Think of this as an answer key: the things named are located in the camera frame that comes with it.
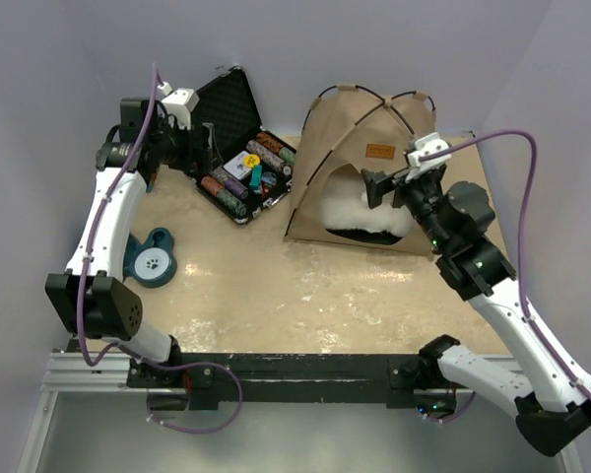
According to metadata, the white playing card deck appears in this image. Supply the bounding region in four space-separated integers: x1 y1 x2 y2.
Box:
224 151 252 180

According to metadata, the beige fabric pet tent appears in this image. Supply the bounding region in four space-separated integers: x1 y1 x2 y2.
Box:
283 83 439 262

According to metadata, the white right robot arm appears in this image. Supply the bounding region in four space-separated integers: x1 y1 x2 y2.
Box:
361 168 591 456

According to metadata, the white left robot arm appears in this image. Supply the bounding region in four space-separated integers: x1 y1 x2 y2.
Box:
45 89 199 386

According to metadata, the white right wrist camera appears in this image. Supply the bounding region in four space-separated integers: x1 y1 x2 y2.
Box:
405 132 451 182

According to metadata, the red black triangle badge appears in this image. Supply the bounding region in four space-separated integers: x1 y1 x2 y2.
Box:
261 182 277 199

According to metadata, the red poker chip roll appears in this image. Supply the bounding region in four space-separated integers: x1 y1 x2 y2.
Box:
200 175 225 197

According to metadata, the purple poker chip roll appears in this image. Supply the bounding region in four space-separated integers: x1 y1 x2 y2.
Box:
211 167 248 200

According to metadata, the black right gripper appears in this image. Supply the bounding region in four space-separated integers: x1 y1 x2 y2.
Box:
362 164 451 251

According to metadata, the black poker chip case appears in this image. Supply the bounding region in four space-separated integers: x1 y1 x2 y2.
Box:
192 66 296 226

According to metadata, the green blue poker chip roll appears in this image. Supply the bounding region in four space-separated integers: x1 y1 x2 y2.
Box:
217 189 248 219

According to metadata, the yellow big blind button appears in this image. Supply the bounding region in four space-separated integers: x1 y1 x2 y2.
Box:
242 154 261 169

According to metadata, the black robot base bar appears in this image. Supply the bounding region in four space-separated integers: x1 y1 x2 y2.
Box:
127 353 464 417

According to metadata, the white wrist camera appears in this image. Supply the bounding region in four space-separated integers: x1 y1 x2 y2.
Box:
157 82 200 130
405 132 451 182

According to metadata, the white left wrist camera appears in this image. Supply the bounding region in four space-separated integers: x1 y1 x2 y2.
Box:
157 82 200 130

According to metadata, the teal plastic clip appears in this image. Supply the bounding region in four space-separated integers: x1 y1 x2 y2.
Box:
249 165 263 193

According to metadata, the clear dealer button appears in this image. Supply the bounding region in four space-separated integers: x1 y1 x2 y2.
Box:
261 172 278 187

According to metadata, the white fluffy pillow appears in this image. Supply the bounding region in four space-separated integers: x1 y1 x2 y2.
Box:
319 172 414 237

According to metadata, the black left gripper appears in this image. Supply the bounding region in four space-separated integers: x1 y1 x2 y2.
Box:
151 117 223 174

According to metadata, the teal double pet bowl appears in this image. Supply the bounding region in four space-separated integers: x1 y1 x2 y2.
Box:
123 227 177 289

